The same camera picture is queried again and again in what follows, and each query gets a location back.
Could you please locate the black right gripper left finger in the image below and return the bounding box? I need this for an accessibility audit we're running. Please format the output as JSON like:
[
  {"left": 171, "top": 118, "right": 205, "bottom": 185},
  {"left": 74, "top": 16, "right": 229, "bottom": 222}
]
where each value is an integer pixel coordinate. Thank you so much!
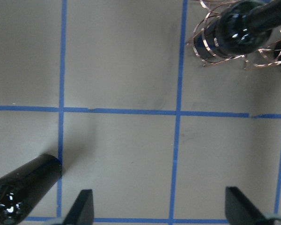
[{"left": 63, "top": 189, "right": 94, "bottom": 225}]

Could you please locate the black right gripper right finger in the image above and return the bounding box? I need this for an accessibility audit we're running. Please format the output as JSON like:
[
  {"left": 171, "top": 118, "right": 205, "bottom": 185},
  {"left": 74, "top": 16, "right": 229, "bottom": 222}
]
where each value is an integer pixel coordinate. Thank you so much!
[{"left": 225, "top": 187, "right": 267, "bottom": 225}]

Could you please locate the dark wine bottle front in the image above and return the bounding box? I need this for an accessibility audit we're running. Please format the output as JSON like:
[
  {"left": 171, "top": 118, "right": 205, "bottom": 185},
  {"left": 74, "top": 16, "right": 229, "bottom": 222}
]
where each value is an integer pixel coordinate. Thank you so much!
[{"left": 0, "top": 154, "right": 62, "bottom": 225}]

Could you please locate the dark wine bottle middle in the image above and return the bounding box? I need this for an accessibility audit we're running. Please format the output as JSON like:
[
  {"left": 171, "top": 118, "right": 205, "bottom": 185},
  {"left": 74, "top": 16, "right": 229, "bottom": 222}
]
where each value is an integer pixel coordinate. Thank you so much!
[{"left": 193, "top": 0, "right": 281, "bottom": 60}]

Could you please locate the copper wire bottle basket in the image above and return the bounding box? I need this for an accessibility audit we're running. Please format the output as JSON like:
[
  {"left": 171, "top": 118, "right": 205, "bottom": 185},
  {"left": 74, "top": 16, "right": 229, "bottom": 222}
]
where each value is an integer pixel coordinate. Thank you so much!
[{"left": 187, "top": 0, "right": 281, "bottom": 69}]

